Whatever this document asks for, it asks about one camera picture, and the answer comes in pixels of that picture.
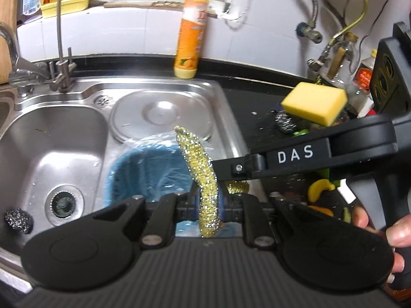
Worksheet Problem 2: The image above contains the thin drinking water tap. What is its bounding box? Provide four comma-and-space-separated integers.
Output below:
49, 0, 77, 93

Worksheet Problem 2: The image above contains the stainless steel sink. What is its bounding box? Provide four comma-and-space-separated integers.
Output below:
0, 76, 258, 283

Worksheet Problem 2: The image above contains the large soy sauce bottle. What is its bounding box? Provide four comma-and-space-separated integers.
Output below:
320, 32, 359, 90

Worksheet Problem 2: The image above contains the wooden cutting board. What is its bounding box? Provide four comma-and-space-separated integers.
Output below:
0, 0, 17, 84

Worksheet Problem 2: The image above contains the steel wool ball on counter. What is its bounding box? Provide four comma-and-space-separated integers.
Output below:
274, 110, 304, 134

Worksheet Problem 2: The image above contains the dark vinegar bottle yellow cap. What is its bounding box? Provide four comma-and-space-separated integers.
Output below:
346, 49, 378, 118

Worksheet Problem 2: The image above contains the yellow toy banana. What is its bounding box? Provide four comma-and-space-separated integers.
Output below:
307, 179, 336, 203

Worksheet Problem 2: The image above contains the person's right hand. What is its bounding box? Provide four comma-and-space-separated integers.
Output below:
352, 206, 411, 284

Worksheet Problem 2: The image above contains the gold glitter scrub cloth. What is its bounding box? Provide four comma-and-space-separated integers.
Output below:
174, 126, 242, 238

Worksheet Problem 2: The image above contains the main sink faucet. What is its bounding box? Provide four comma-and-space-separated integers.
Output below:
1, 26, 50, 98

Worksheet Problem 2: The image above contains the wall water valve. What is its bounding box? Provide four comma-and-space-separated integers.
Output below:
295, 22, 323, 44

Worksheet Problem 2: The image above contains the large green pepper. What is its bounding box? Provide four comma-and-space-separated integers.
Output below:
293, 129, 309, 136

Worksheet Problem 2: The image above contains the steel wool ball in sink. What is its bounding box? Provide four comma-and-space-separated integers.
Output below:
4, 208, 33, 234

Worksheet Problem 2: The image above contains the yellow green sponge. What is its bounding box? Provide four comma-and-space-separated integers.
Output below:
281, 82, 348, 127

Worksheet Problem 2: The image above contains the orange dish soap bottle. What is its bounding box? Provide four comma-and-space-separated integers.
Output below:
173, 0, 209, 79

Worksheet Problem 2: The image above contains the round sink lid cover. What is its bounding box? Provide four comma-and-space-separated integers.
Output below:
110, 90, 213, 141

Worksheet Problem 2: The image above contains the sink drain strainer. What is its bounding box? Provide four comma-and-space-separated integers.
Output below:
45, 184, 85, 226

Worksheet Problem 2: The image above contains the blue bin with plastic liner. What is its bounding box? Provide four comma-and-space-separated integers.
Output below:
104, 131, 245, 238

